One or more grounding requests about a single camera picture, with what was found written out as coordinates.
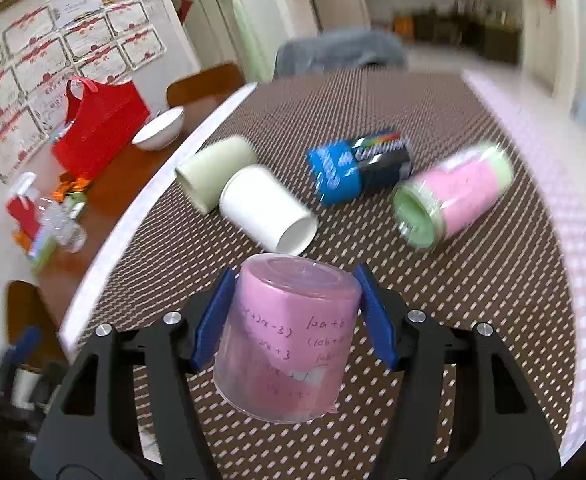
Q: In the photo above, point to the clear plastic bottle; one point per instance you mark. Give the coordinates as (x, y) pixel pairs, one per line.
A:
(65, 227)

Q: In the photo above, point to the orange wrapper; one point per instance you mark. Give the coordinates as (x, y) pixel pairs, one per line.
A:
(70, 186)

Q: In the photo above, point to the blue and black box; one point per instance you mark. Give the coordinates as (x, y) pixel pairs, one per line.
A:
(358, 170)

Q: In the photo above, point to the white paper cup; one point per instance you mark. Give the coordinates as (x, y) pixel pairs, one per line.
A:
(263, 205)

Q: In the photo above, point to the red bag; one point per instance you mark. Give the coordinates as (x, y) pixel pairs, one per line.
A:
(98, 125)

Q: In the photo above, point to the pink checked tablecloth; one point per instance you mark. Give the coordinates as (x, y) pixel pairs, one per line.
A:
(563, 200)

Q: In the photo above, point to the wooden chair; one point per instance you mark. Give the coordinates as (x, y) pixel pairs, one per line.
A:
(203, 85)

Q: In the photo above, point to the clear cup pink green paper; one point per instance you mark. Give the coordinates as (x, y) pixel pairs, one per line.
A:
(453, 195)

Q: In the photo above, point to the dark cabinet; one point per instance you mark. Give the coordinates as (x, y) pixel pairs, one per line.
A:
(473, 32)

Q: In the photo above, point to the green small box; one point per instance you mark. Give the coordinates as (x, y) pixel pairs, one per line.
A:
(75, 206)

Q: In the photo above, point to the spray bottle with red label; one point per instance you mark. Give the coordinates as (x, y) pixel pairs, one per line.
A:
(23, 207)

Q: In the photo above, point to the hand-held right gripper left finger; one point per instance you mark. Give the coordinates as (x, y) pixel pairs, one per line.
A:
(212, 322)

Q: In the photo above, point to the pale green cup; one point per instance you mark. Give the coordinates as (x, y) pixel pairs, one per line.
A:
(208, 165)

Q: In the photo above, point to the wall of certificates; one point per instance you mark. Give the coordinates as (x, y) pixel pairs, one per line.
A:
(38, 65)

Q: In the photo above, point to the grey covered chair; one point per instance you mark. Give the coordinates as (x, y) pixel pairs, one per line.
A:
(338, 50)

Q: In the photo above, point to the clear cup with pink paper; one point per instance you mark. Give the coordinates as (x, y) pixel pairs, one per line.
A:
(293, 320)

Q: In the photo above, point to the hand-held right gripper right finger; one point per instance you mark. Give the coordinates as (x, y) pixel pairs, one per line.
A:
(379, 322)

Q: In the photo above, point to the white bowl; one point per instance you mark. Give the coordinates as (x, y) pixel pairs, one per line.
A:
(159, 127)

